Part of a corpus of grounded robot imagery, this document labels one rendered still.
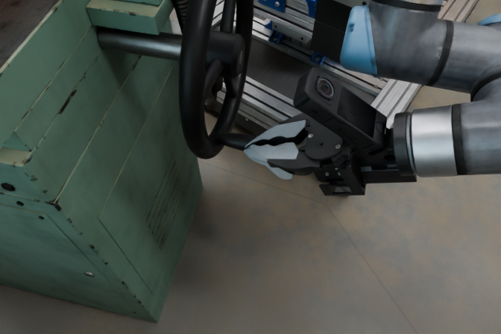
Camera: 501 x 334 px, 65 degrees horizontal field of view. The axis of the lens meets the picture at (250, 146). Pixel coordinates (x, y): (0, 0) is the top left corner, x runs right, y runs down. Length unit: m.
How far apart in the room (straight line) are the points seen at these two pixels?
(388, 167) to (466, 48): 0.15
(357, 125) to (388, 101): 0.93
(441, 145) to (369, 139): 0.07
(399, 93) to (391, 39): 0.93
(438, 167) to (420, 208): 0.99
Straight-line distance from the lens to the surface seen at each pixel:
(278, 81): 1.37
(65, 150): 0.57
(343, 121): 0.42
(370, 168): 0.49
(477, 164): 0.44
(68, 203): 0.61
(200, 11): 0.42
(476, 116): 0.43
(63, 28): 0.54
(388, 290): 1.28
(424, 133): 0.43
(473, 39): 0.49
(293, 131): 0.50
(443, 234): 1.41
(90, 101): 0.60
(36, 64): 0.50
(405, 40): 0.46
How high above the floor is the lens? 1.17
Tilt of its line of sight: 54 degrees down
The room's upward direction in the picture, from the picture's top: straight up
